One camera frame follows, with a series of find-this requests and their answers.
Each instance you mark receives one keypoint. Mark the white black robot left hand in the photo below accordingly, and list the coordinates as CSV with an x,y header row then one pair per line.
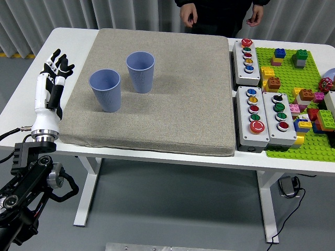
x,y
43,120

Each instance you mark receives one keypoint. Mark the person's right hand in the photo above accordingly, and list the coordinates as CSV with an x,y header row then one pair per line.
x,y
188,15

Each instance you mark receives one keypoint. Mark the person's left hand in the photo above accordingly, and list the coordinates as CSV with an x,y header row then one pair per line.
x,y
256,17

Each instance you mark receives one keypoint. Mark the blue ribbed plastic cup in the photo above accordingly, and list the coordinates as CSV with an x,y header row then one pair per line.
x,y
107,96
141,78

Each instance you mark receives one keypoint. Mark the person's left forearm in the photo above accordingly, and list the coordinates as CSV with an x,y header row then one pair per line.
x,y
261,2

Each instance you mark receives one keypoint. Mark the person's right forearm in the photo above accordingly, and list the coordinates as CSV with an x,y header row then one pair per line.
x,y
183,2

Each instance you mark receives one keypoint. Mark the white pleated curtain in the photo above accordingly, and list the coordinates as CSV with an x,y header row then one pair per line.
x,y
288,15

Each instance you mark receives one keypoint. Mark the person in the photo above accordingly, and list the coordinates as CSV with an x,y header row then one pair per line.
x,y
222,15

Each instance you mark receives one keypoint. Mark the blue toy brick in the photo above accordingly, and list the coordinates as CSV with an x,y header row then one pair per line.
x,y
280,53
301,130

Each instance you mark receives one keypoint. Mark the yellow toy brick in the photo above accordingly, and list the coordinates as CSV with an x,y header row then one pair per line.
x,y
296,92
267,72
277,60
305,124
265,84
299,139

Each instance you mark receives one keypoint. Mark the pink toy brick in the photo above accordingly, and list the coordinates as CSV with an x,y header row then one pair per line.
x,y
293,108
318,97
274,63

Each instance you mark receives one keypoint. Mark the grey five-button control box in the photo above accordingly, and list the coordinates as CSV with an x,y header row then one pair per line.
x,y
238,74
242,125

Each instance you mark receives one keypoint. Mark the grey toy brick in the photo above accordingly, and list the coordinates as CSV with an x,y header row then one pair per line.
x,y
301,64

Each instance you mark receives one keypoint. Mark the orange toy brick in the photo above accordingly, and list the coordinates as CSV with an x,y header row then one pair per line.
x,y
273,83
306,94

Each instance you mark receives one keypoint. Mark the green studded baseplate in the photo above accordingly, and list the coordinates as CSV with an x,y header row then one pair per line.
x,y
288,78

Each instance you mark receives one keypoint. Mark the white table leg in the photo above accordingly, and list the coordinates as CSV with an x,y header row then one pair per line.
x,y
86,196
269,204

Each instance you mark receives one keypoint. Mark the grey-brown fabric mat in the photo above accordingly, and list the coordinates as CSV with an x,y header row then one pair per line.
x,y
170,104

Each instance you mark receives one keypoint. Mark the pale grey dome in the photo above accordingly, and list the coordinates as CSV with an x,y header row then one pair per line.
x,y
330,74

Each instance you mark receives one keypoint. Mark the white toy brick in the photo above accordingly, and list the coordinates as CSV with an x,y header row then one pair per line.
x,y
302,102

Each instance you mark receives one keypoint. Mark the red valve wheel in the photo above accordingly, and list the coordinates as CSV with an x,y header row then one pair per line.
x,y
325,85

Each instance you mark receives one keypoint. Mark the grey control box with selector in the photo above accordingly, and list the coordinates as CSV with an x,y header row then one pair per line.
x,y
270,125

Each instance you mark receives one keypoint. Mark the red toy brick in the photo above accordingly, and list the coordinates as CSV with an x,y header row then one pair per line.
x,y
312,114

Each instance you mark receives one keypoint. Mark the white box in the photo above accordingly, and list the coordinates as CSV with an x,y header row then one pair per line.
x,y
330,103

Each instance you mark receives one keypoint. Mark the large green toy brick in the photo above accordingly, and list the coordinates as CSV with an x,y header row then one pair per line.
x,y
326,119

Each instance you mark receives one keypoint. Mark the grey power adapter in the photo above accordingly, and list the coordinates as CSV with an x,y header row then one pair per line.
x,y
286,185

